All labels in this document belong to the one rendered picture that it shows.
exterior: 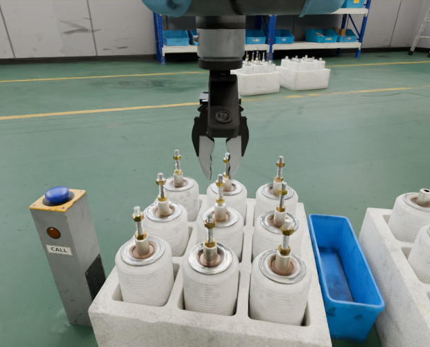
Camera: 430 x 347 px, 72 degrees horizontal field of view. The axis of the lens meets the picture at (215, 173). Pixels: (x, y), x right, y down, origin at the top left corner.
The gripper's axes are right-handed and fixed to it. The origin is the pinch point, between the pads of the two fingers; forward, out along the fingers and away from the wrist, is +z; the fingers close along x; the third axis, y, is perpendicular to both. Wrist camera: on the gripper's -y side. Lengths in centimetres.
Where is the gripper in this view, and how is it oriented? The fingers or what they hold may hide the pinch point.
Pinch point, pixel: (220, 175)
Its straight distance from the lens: 54.5
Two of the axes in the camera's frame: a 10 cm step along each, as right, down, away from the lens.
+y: -0.1, -4.6, 8.9
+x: -10.0, 0.0, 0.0
